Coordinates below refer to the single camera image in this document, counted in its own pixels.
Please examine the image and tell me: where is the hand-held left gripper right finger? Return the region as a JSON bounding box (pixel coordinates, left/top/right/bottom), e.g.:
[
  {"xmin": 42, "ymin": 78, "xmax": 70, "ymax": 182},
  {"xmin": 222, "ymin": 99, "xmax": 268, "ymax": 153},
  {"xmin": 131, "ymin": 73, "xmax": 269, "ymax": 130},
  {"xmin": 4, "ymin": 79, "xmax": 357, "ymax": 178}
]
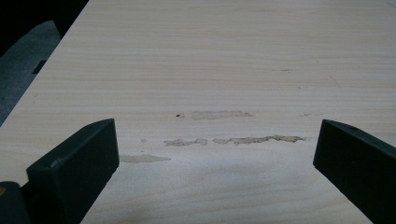
[{"xmin": 312, "ymin": 119, "xmax": 396, "ymax": 224}]

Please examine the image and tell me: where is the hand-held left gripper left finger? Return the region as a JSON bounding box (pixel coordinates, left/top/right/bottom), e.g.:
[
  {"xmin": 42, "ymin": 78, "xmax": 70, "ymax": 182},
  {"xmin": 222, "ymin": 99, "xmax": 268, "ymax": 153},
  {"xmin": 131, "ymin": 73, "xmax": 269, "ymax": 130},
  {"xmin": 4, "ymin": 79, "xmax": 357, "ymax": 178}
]
[{"xmin": 20, "ymin": 118, "xmax": 120, "ymax": 224}]

